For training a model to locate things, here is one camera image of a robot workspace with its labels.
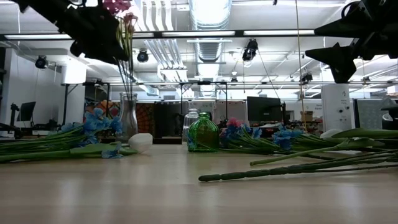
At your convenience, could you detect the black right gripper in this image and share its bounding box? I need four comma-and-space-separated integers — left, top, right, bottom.
305, 0, 398, 84

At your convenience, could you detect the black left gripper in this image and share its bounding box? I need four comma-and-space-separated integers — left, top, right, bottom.
54, 0, 130, 65

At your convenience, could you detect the pink artificial flower bunch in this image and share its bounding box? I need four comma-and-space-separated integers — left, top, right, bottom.
102, 0, 139, 139
226, 117, 245, 128
198, 149, 398, 183

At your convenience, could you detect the tall clear glass vase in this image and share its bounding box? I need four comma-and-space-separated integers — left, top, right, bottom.
117, 91, 139, 144

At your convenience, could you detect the green ribbed glass vase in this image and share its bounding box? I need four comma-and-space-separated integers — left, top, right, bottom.
187, 111, 220, 153

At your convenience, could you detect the black overhead beam with lights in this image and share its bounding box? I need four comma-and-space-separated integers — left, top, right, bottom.
0, 29, 321, 41

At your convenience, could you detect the orange blue patterned tapestry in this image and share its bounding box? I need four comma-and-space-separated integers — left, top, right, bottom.
84, 99, 121, 121

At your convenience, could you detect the grey partition panel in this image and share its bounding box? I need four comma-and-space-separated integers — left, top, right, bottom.
354, 98, 386, 134

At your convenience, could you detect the orange brown patterned tapestry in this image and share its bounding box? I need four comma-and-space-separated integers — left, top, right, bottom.
136, 103, 156, 139

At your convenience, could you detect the black office chair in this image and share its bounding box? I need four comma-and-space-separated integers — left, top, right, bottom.
381, 99, 398, 133

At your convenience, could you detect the small black monitor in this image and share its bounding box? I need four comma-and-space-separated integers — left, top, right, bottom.
17, 101, 37, 122

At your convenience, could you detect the large black monitor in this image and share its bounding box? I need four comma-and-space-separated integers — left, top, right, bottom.
247, 96, 282, 123

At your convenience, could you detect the black cabinet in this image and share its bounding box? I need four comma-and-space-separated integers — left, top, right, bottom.
155, 101, 183, 138

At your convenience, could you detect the small clear glass jar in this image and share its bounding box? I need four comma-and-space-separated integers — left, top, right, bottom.
182, 108, 200, 146

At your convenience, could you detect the black metal frame stand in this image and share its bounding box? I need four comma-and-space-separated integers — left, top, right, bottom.
61, 80, 229, 139

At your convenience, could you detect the black aluminium frame rail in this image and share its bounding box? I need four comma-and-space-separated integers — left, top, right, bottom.
0, 132, 187, 146

